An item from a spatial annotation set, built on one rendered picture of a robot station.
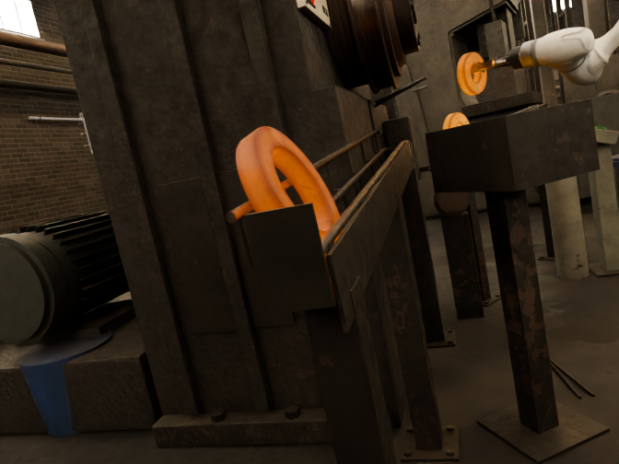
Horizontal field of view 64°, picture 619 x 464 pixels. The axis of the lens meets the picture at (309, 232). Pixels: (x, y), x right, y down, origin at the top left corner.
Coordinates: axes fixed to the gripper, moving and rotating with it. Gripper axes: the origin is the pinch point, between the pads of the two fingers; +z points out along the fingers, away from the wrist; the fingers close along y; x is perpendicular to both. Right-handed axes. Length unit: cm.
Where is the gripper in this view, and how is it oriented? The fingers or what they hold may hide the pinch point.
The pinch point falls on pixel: (472, 69)
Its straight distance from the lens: 203.9
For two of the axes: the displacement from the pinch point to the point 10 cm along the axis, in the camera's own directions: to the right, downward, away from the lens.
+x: -1.7, -9.7, -1.8
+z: -6.3, -0.4, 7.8
